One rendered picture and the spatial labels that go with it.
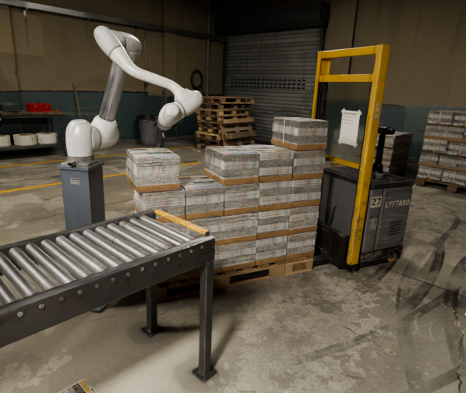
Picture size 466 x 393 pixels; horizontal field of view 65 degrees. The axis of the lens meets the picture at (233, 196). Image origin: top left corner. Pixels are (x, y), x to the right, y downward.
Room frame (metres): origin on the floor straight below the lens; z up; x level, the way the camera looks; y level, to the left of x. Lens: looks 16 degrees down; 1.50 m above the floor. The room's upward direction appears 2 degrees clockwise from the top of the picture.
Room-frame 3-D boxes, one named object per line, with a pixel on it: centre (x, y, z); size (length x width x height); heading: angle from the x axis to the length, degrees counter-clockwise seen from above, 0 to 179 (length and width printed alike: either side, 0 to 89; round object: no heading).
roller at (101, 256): (1.48, 0.60, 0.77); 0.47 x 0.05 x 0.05; 47
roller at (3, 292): (1.19, 0.87, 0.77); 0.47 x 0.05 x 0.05; 47
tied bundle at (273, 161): (2.86, -0.24, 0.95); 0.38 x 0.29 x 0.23; 25
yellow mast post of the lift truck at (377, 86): (2.88, -1.05, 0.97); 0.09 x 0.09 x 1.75; 26
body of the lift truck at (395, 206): (3.34, -1.24, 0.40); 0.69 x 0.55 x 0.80; 26
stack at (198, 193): (2.67, 0.14, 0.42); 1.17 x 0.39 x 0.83; 116
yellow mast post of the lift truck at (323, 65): (3.47, -0.76, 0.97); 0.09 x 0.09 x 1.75; 26
